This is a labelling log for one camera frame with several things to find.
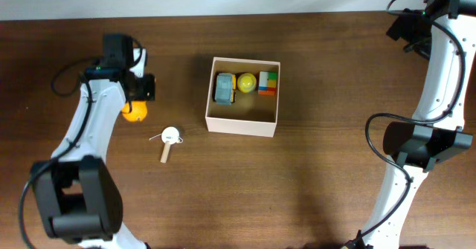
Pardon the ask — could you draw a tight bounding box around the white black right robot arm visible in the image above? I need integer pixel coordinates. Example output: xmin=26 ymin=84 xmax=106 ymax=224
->
xmin=345 ymin=0 xmax=475 ymax=248

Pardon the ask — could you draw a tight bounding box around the white wooden paddle toy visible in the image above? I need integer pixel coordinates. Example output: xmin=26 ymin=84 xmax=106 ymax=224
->
xmin=149 ymin=126 xmax=184 ymax=164

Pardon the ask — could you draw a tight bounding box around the colourful puzzle cube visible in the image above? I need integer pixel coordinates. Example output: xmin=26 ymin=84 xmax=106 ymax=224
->
xmin=258 ymin=71 xmax=278 ymax=96

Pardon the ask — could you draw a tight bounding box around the orange rubber fish toy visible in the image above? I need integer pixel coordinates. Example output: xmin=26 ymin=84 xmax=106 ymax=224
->
xmin=121 ymin=101 xmax=148 ymax=123

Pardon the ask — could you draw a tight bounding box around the yellow grey ball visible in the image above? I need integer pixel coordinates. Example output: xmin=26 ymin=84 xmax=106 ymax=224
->
xmin=237 ymin=73 xmax=257 ymax=93

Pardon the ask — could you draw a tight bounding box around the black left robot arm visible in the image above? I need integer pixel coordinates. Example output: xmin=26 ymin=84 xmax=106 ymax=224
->
xmin=28 ymin=68 xmax=155 ymax=248

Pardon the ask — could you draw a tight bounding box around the pink cardboard box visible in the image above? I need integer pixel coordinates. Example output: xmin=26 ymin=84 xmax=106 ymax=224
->
xmin=205 ymin=57 xmax=280 ymax=138

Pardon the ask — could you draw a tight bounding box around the yellow grey toy truck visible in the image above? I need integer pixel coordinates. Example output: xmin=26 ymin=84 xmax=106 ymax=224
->
xmin=214 ymin=73 xmax=237 ymax=105

